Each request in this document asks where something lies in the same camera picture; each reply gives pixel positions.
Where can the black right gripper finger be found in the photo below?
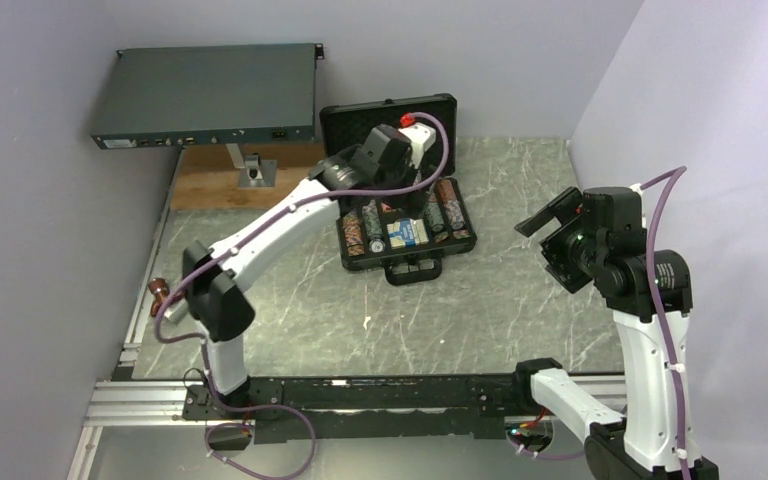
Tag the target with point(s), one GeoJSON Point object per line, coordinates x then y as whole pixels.
{"type": "Point", "coordinates": [564, 208]}
{"type": "Point", "coordinates": [572, 276]}

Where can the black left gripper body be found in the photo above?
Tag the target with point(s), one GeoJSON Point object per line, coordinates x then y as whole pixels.
{"type": "Point", "coordinates": [410, 205]}

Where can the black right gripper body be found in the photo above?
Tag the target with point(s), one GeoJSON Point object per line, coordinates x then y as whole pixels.
{"type": "Point", "coordinates": [572, 237]}

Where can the blue playing card deck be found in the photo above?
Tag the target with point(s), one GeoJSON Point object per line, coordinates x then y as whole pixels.
{"type": "Point", "coordinates": [406, 233]}

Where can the black poker set case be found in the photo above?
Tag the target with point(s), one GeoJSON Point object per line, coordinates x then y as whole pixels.
{"type": "Point", "coordinates": [345, 125]}

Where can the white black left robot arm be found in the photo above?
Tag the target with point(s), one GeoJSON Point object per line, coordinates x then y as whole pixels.
{"type": "Point", "coordinates": [216, 278]}

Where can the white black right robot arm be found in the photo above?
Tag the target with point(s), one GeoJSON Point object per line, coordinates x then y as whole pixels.
{"type": "Point", "coordinates": [649, 294]}

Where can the green blue right chip stack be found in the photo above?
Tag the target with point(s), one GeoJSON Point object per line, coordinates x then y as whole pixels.
{"type": "Point", "coordinates": [434, 217]}

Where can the green blue chip stack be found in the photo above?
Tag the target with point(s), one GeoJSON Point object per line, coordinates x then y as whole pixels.
{"type": "Point", "coordinates": [373, 228]}
{"type": "Point", "coordinates": [434, 217]}

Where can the red black far chip stack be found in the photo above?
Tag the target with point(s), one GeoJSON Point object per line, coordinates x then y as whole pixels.
{"type": "Point", "coordinates": [447, 192]}

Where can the loose chips in case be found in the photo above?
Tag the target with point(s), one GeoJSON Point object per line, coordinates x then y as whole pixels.
{"type": "Point", "coordinates": [461, 234]}

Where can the multicolour poker chip stack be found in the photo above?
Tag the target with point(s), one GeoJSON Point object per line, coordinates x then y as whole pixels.
{"type": "Point", "coordinates": [353, 234]}

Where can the wooden board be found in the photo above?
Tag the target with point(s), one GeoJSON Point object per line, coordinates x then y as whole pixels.
{"type": "Point", "coordinates": [207, 178]}

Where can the grey copper clamp tool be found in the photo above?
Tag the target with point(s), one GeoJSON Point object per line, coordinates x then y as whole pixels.
{"type": "Point", "coordinates": [160, 290]}

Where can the grey rack network device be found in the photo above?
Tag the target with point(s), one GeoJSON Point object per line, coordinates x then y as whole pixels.
{"type": "Point", "coordinates": [207, 95]}

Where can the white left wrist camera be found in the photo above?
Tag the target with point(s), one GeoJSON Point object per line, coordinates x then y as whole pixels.
{"type": "Point", "coordinates": [421, 136]}

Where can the grey metal bracket stand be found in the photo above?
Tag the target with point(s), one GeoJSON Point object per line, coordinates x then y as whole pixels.
{"type": "Point", "coordinates": [254, 171]}

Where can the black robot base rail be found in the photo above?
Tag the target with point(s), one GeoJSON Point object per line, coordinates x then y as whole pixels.
{"type": "Point", "coordinates": [279, 409]}

